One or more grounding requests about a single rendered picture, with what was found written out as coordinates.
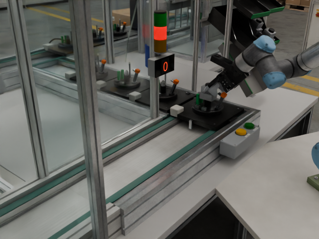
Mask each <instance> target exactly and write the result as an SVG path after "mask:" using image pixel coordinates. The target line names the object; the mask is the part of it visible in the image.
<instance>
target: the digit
mask: <svg viewBox="0 0 319 239"><path fill-rule="evenodd" d="M167 72H169V57H168V58H165V59H163V60H161V74H164V73H167Z"/></svg>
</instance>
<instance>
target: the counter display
mask: <svg viewBox="0 0 319 239"><path fill-rule="evenodd" d="M168 57H169V72H172V71H174V58H175V54H172V55H169V56H166V57H164V58H161V59H158V60H155V78H157V77H159V76H162V75H164V74H167V73H169V72H167V73H164V74H161V60H163V59H165V58H168Z"/></svg>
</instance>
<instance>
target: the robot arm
mask: <svg viewBox="0 0 319 239"><path fill-rule="evenodd" d="M275 49H276V46H275V42H274V41H273V40H272V39H271V38H270V37H269V36H266V35H262V36H260V37H259V38H258V39H257V40H255V41H254V42H253V43H252V44H251V45H250V46H248V47H247V48H246V49H245V50H244V51H243V52H242V53H241V54H240V55H239V56H238V57H237V58H236V59H235V60H234V61H231V60H229V59H227V58H225V57H223V56H221V55H219V54H215V55H212V56H211V59H210V61H211V62H213V63H215V64H217V65H219V66H221V67H223V68H225V69H224V70H223V71H222V72H221V73H220V74H218V75H217V76H216V78H215V79H213V80H212V81H211V82H210V83H209V84H208V85H207V86H206V87H205V88H204V91H203V93H205V92H207V91H208V92H209V93H211V94H212V95H213V96H217V95H218V93H217V89H218V88H219V89H220V90H221V91H223V92H224V91H225V92H226V93H227V92H229V91H230V90H232V89H233V88H236V87H237V86H238V85H239V84H241V83H242V82H243V80H244V79H245V78H247V77H249V76H250V73H249V71H250V70H252V69H253V68H254V67H255V66H256V68H257V70H258V72H259V74H260V76H261V77H262V80H263V82H264V83H265V84H266V86H267V88H268V89H276V88H278V87H280V86H282V85H283V84H285V83H286V81H287V79H290V78H294V77H301V76H305V75H307V74H309V73H310V72H311V70H312V69H314V68H316V67H317V66H319V42H317V43H315V44H314V45H312V46H310V47H309V48H307V49H306V50H304V51H302V52H301V53H299V54H298V55H296V56H295V57H293V58H290V59H284V60H280V61H276V59H275V57H274V55H273V54H272V53H273V52H274V50H275ZM227 89H228V90H227ZM311 156H312V160H313V162H314V164H315V165H316V166H317V168H318V170H319V142H318V143H316V144H315V145H314V146H313V148H312V151H311Z"/></svg>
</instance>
